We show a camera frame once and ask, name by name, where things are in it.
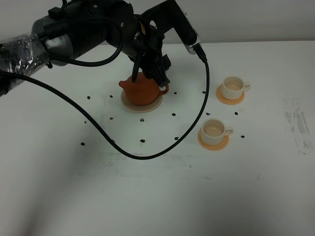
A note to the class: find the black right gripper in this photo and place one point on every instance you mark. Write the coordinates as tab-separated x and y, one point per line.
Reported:
148	56

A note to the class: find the brown clay teapot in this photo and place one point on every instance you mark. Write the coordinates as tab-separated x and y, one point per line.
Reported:
144	92

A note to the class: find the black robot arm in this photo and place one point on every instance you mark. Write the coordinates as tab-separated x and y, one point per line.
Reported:
87	33

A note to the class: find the far white teacup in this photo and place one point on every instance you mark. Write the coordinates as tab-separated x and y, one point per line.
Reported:
232	87

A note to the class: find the white teacup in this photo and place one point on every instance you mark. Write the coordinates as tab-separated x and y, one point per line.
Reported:
232	87
213	131

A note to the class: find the near white teacup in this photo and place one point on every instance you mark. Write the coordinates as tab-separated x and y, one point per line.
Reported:
213	131

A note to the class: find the near orange coaster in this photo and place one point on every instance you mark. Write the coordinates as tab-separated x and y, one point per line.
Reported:
217	147

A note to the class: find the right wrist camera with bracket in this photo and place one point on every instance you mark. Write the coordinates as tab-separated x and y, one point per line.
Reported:
168	15

